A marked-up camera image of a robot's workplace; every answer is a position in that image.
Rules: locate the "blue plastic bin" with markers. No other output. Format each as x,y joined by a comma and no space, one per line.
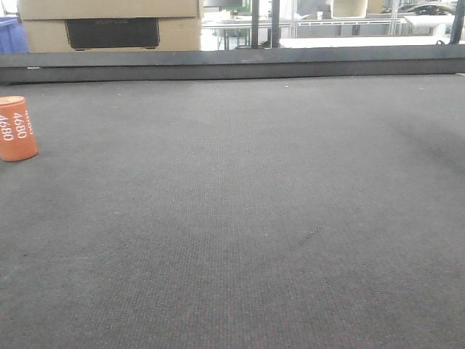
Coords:
13,37

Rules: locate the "dark metal shelf rail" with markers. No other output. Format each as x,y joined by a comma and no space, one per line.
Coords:
32,68

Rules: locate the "orange cylindrical 4680 capacitor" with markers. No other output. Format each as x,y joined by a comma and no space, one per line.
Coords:
18,141

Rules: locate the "black vertical post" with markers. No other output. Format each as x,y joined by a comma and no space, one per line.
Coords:
275,27
254,24

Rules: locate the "black slanted post right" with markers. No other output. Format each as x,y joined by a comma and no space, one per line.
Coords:
458,23

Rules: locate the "black vertical post middle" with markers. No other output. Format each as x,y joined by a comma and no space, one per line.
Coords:
275,27

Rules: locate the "black vertical post left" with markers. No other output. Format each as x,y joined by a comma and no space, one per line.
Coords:
254,24

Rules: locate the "cardboard box with black panel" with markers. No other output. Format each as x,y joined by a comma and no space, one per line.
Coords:
96,26

